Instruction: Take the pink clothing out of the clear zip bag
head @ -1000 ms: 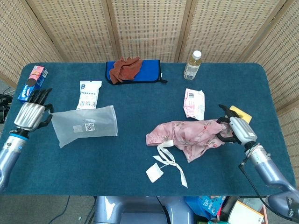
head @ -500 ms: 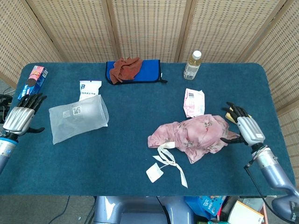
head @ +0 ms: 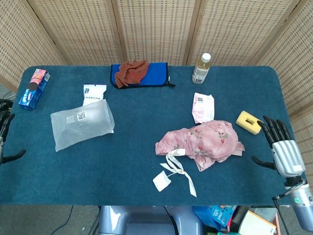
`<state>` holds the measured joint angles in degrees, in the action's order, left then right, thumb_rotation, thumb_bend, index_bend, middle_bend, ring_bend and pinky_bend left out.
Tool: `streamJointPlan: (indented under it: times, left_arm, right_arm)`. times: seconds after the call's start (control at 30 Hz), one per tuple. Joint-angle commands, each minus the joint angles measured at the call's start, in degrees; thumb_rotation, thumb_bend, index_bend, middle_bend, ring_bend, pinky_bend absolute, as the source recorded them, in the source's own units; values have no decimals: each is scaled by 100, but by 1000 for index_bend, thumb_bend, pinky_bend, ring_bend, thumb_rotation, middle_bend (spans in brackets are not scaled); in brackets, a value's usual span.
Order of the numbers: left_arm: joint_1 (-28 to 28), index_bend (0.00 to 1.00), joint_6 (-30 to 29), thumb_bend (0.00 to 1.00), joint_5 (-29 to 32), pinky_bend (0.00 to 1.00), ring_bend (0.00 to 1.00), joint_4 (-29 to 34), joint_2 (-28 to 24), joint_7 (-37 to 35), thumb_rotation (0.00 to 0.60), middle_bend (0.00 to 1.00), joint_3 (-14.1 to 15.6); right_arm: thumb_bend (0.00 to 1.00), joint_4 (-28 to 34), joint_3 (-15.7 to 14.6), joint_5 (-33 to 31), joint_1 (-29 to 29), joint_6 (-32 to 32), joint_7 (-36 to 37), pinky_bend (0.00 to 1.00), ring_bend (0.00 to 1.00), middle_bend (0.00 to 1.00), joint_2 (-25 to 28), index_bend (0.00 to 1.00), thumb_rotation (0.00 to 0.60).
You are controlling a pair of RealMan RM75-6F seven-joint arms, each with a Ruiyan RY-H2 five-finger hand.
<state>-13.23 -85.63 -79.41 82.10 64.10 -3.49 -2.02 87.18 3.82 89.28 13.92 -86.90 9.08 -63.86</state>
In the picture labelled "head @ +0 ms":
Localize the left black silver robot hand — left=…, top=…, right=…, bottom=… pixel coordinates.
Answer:
left=0, top=113, right=27, bottom=167

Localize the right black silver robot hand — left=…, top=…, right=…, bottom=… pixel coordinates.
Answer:
left=251, top=115, right=306, bottom=178

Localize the translucent white zip bag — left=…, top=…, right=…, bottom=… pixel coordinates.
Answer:
left=50, top=99, right=115, bottom=152

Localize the pink floral garment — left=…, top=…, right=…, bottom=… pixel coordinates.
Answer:
left=155, top=119, right=245, bottom=198

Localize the white paper hang tag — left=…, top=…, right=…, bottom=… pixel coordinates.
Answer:
left=153, top=170, right=172, bottom=192

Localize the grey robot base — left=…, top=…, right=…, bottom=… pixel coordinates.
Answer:
left=97, top=205, right=203, bottom=235

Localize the blue snack bag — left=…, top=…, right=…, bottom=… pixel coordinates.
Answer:
left=194, top=205, right=238, bottom=232

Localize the blue cookie box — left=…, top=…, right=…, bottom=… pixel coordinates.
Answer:
left=18, top=68, right=51, bottom=111

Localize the yellow sponge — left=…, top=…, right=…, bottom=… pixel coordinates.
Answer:
left=235, top=110, right=264, bottom=135

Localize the beige book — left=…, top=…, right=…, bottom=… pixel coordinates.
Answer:
left=238, top=210, right=278, bottom=235

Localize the white snack packet blue print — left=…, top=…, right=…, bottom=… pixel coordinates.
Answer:
left=82, top=84, right=108, bottom=106

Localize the white pink wrapper packet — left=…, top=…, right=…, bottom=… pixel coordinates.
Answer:
left=191, top=92, right=215, bottom=124

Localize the clear plastic drink bottle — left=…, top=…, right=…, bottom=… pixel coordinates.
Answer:
left=192, top=52, right=212, bottom=85

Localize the rust orange cloth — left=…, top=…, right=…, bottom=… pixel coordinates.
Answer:
left=114, top=59, right=150, bottom=89

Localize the blue table mat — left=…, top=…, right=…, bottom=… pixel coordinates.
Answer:
left=0, top=65, right=305, bottom=206

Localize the blue pouch black trim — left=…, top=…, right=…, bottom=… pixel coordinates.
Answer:
left=110, top=62, right=176, bottom=90

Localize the woven folding screen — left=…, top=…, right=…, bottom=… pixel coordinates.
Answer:
left=0, top=0, right=313, bottom=160

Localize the black cable bundle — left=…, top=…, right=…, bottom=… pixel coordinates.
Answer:
left=0, top=92, right=13, bottom=118

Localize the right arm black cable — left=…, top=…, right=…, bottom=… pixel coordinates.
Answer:
left=272, top=180, right=308, bottom=235

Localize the thin black floor cable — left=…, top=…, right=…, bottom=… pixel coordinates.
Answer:
left=50, top=205, right=74, bottom=235

